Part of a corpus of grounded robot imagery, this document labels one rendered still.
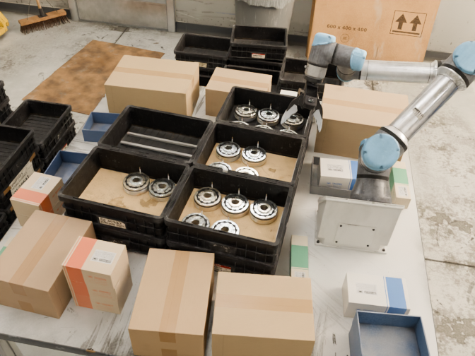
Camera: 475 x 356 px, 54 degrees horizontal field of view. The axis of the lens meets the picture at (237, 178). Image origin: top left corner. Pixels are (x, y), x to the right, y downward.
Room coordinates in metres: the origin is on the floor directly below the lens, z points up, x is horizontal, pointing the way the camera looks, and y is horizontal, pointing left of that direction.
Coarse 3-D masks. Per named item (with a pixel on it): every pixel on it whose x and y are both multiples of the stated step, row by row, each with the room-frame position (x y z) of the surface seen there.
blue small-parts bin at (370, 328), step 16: (368, 320) 0.80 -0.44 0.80; (384, 320) 0.80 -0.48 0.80; (400, 320) 0.80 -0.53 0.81; (416, 320) 0.80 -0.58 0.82; (368, 336) 0.76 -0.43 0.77; (384, 336) 0.76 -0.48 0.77; (400, 336) 0.76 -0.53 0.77; (416, 336) 0.76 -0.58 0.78; (368, 352) 0.70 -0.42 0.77; (384, 352) 0.71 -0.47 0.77; (400, 352) 0.71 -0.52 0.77; (416, 352) 0.71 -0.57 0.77
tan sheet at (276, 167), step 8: (216, 144) 1.61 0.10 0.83; (240, 152) 1.56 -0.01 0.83; (208, 160) 1.50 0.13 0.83; (216, 160) 1.50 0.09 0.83; (240, 160) 1.51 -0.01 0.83; (272, 160) 1.52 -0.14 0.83; (280, 160) 1.52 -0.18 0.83; (288, 160) 1.52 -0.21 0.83; (296, 160) 1.52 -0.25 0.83; (232, 168) 1.45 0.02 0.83; (256, 168) 1.46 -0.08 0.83; (264, 168) 1.46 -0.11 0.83; (272, 168) 1.47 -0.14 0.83; (280, 168) 1.47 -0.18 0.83; (288, 168) 1.47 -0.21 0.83; (264, 176) 1.42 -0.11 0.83; (272, 176) 1.42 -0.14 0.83; (280, 176) 1.42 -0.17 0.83; (288, 176) 1.42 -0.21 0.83
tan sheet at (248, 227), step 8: (192, 192) 1.30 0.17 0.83; (192, 200) 1.26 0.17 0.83; (248, 200) 1.27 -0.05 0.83; (184, 208) 1.21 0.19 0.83; (192, 208) 1.21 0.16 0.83; (280, 208) 1.24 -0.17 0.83; (184, 216) 1.17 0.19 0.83; (208, 216) 1.18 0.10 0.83; (216, 216) 1.18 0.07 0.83; (224, 216) 1.18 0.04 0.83; (248, 216) 1.19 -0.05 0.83; (280, 216) 1.20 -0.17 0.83; (240, 224) 1.15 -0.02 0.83; (248, 224) 1.15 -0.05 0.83; (256, 224) 1.15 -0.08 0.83; (272, 224) 1.16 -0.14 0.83; (240, 232) 1.11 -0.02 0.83; (248, 232) 1.11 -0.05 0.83; (256, 232) 1.11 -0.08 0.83; (264, 232) 1.11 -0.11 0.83; (272, 232) 1.12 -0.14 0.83; (272, 240) 1.08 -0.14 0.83
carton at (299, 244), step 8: (296, 240) 1.14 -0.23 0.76; (304, 240) 1.15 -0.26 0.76; (296, 248) 1.11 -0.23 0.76; (304, 248) 1.11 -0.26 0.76; (296, 256) 1.07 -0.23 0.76; (304, 256) 1.07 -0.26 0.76; (296, 264) 1.03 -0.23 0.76; (304, 264) 1.03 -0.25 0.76; (296, 272) 1.00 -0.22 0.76; (304, 272) 1.00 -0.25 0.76
